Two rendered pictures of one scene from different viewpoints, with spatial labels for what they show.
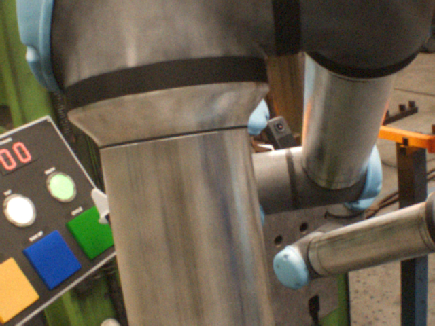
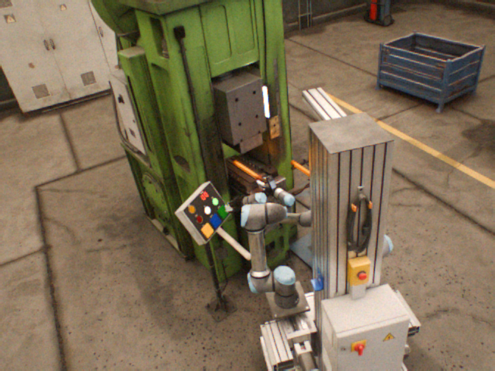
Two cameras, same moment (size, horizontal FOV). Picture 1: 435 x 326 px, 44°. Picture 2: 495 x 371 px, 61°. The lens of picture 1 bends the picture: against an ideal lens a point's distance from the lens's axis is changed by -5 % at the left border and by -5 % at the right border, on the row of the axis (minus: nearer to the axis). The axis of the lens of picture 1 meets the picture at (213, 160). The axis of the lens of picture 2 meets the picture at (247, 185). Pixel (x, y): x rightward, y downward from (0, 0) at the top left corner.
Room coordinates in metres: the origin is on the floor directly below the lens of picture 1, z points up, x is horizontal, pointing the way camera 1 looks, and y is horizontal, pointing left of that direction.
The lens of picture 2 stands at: (-1.41, 0.03, 2.85)
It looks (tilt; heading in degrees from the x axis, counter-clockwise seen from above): 36 degrees down; 0
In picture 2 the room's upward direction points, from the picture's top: 8 degrees counter-clockwise
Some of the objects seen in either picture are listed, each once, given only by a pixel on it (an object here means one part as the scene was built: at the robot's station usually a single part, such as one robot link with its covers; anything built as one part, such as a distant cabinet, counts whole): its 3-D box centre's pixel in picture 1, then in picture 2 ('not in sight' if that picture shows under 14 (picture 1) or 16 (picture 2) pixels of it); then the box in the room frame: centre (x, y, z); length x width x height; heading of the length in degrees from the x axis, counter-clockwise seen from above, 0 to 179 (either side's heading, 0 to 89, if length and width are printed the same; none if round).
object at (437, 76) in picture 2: not in sight; (426, 68); (4.31, -2.78, 0.36); 1.20 x 0.80 x 0.72; 28
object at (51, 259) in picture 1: (51, 260); (214, 221); (0.79, 0.28, 1.01); 0.07 x 0.05 x 0.07; 147
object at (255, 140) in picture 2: not in sight; (234, 133); (1.40, 0.07, 1.32); 0.42 x 0.20 x 0.10; 32
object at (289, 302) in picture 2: not in sight; (286, 293); (0.21, -0.11, 0.87); 0.15 x 0.15 x 0.10
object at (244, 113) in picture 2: not in sight; (235, 101); (1.42, 0.03, 1.56); 0.42 x 0.39 x 0.40; 32
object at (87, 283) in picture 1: (83, 273); not in sight; (1.13, 0.34, 0.80); 0.06 x 0.03 x 0.14; 122
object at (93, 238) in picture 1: (91, 233); (222, 212); (0.87, 0.23, 1.01); 0.07 x 0.05 x 0.07; 147
